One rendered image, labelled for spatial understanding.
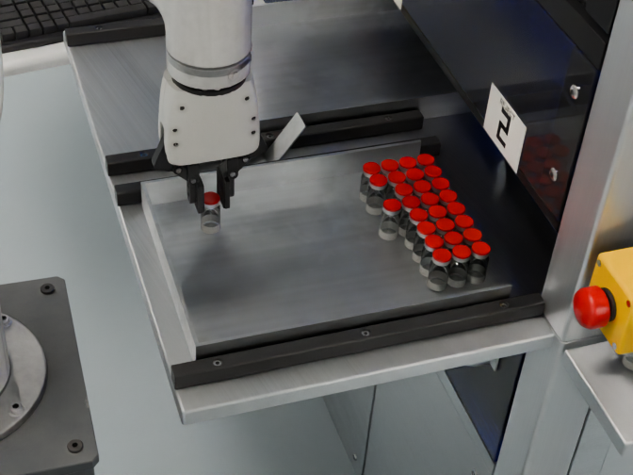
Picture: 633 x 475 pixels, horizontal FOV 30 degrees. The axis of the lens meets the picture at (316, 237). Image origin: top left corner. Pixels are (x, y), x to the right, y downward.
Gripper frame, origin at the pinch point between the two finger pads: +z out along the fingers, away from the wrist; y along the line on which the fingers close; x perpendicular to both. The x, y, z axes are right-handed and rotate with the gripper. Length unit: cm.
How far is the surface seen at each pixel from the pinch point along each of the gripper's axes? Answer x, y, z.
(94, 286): -84, 4, 94
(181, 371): 21.6, 8.6, 3.8
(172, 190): -5.5, 3.0, 4.1
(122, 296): -80, -1, 94
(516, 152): 10.6, -30.7, -7.0
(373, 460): -11, -30, 74
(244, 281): 9.2, -1.3, 5.7
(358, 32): -34.9, -30.4, 6.2
